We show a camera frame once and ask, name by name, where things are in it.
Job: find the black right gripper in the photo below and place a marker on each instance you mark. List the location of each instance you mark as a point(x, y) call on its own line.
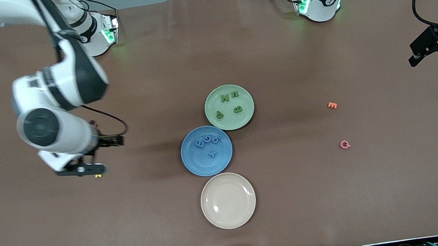
point(104, 142)

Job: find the blue foam letter E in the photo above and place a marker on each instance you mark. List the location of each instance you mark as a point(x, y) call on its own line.
point(199, 143)

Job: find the blue foam letter G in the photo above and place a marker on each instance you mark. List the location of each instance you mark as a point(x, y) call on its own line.
point(213, 140)
point(205, 140)

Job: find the blue foam letter x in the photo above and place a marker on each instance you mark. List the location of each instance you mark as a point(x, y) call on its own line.
point(212, 154)

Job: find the green foam letter p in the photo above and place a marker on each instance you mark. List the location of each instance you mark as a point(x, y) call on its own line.
point(218, 116)

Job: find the green foam letter N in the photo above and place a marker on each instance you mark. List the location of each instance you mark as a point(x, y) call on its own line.
point(224, 98)

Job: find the green foam letter u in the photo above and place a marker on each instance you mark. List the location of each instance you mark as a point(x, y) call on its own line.
point(232, 95)

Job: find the green foam letter B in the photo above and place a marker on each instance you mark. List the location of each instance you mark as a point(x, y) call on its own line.
point(238, 109)

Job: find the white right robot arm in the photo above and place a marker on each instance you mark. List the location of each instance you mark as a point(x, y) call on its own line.
point(32, 87)

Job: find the yellow foam letter k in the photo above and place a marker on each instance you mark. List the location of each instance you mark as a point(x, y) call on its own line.
point(98, 175)

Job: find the blue round plate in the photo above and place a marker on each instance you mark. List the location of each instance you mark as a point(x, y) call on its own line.
point(203, 166)

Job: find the green round plate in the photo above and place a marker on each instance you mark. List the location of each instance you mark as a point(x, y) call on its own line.
point(230, 123)

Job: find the orange foam letter E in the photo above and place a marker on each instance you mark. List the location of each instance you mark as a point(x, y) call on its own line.
point(332, 105)

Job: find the beige round plate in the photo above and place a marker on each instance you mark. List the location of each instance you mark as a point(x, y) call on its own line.
point(228, 203)

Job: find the pink foam letter Q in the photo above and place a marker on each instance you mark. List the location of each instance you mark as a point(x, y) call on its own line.
point(341, 145)

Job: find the brown table cover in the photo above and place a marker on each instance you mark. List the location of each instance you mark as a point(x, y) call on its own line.
point(384, 202)

